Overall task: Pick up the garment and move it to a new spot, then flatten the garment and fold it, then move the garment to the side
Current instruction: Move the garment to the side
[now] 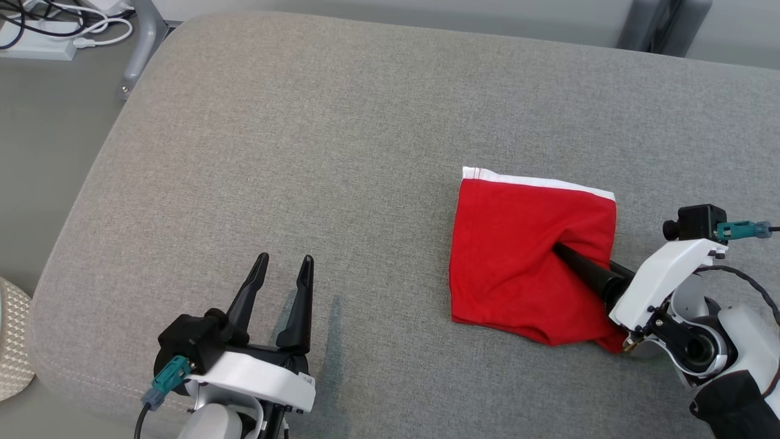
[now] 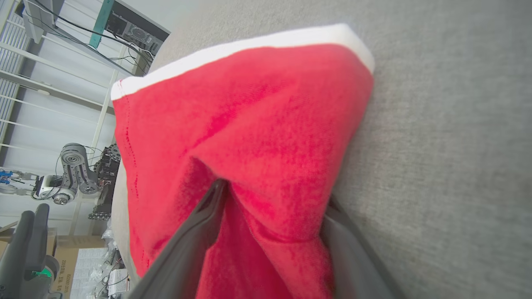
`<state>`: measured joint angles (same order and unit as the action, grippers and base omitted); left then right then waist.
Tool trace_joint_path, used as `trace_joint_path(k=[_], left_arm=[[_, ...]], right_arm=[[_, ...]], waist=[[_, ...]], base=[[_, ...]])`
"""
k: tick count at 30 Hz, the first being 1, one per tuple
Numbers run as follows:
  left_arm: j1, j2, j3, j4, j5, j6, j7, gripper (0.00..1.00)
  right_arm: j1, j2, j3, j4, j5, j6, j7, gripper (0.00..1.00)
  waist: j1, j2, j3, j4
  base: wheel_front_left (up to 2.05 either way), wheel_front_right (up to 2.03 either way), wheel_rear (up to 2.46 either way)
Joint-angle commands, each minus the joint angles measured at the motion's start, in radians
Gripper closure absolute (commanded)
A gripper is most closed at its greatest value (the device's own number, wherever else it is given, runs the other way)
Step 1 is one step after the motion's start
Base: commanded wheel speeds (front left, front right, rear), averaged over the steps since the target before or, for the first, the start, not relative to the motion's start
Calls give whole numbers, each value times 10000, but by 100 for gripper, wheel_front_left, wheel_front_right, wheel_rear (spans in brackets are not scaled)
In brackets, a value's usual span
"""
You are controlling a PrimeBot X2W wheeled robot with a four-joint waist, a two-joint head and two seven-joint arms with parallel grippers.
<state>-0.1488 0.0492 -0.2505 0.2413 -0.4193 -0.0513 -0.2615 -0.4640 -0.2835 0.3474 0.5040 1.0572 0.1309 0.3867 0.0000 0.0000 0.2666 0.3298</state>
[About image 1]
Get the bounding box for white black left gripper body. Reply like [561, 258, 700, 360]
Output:
[185, 341, 317, 439]

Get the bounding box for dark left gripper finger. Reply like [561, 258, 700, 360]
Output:
[226, 252, 271, 343]
[275, 254, 316, 356]

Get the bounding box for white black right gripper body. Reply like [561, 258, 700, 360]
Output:
[600, 238, 732, 379]

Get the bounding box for red basketball shorts white bands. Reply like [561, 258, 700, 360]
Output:
[450, 166, 629, 354]

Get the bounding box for white woven basket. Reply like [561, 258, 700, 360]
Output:
[0, 277, 35, 402]

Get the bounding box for white power adapter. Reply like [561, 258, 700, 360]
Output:
[91, 0, 135, 16]

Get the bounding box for white power strip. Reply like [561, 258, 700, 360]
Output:
[0, 21, 79, 60]

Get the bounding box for left camera cable teal plug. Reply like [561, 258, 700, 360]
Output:
[134, 356, 193, 439]

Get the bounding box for camera cable teal plug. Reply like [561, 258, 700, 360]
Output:
[716, 220, 780, 242]
[134, 356, 193, 439]

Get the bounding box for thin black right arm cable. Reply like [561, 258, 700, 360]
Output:
[695, 264, 780, 328]

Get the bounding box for right camera cable teal plug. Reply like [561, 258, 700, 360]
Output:
[716, 220, 780, 242]

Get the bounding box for grey metal partition post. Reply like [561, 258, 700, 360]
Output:
[615, 0, 712, 59]

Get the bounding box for grey metal frame leg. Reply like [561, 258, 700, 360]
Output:
[118, 0, 169, 101]

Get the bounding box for white power cable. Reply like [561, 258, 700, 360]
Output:
[37, 0, 135, 51]

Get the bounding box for black power cable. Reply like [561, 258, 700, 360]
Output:
[0, 0, 65, 38]

